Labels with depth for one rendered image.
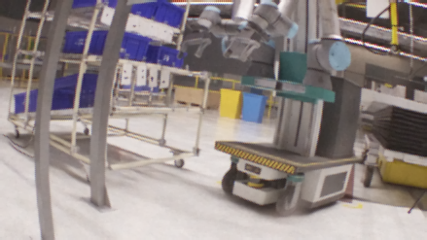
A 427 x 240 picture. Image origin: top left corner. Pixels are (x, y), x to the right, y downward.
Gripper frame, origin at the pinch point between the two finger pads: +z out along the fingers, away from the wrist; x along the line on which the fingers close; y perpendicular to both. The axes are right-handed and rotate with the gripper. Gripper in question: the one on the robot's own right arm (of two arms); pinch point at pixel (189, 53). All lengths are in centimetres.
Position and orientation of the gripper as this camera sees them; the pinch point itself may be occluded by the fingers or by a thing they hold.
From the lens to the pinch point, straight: 174.1
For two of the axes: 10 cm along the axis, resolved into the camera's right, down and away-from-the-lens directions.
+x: -7.3, -0.5, 6.9
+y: 6.0, 4.5, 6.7
